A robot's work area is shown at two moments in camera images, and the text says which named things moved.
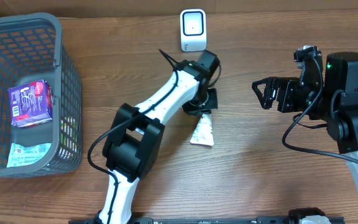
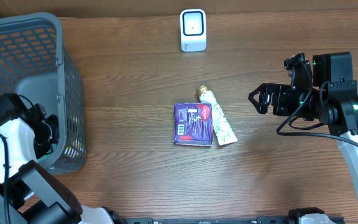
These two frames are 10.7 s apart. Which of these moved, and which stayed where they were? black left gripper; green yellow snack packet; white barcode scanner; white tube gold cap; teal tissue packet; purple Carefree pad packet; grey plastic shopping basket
Moved: black left gripper; teal tissue packet; purple Carefree pad packet; green yellow snack packet; white tube gold cap
Stayed: white barcode scanner; grey plastic shopping basket
